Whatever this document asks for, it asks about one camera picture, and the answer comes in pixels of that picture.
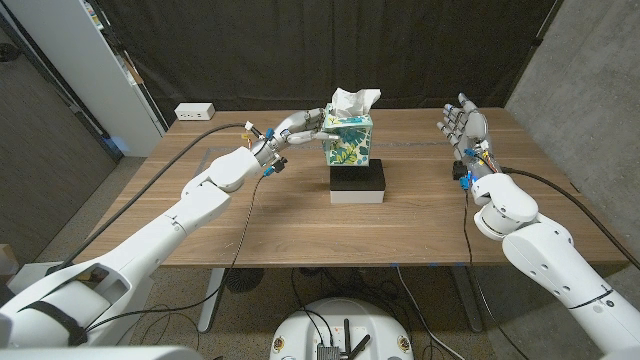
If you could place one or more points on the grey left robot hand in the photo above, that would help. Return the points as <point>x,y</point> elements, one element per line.
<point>285,135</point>

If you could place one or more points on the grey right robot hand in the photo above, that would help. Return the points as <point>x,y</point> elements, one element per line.
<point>470,130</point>

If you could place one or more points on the teal floral tissue box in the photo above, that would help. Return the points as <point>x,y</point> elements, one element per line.
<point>352,145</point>

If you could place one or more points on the white tissue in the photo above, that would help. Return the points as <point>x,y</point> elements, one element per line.
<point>352,102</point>

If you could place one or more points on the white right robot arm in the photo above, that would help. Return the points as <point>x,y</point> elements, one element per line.
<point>550,255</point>

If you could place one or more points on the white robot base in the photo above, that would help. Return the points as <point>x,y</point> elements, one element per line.
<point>345,315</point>

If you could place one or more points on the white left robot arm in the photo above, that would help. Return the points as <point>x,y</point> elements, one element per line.
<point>150,240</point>

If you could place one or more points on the black box with white base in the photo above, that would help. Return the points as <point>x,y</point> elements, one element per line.
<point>357,175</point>

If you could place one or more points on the grey router box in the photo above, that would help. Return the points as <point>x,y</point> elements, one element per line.
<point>328,352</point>

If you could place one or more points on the brown cardboard box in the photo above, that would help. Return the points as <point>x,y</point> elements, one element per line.
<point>7,265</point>

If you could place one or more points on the blue right wrist plug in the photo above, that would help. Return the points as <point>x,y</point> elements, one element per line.
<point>465,182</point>

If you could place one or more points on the black backdrop curtain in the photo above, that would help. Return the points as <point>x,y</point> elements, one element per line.
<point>325,50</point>

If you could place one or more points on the white power strip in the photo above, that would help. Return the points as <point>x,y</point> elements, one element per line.
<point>194,111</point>

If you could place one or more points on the black round floor disc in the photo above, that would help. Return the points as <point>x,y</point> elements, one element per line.
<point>243,280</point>

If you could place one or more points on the grey table leg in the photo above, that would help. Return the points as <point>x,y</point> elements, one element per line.
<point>470,305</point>

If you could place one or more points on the white table leg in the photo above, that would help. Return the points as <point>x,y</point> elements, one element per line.
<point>212,295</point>

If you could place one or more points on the black antenna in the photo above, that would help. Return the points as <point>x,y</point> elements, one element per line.
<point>346,335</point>
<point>361,345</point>

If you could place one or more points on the white cabinet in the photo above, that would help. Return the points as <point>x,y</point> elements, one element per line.
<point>85,65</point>

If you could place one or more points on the white robot torso edge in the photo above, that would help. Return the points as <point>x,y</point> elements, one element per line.
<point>100,354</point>

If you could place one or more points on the white device with blue pads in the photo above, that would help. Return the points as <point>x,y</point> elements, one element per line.
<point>30,275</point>

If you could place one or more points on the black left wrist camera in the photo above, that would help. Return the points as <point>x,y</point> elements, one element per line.
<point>279,165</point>

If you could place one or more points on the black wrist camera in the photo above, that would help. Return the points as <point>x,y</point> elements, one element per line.
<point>459,170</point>
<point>279,165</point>

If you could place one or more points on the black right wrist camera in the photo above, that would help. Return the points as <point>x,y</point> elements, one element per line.
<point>459,170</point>

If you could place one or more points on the black backdrop frame pole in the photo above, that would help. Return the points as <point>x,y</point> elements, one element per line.
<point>537,40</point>

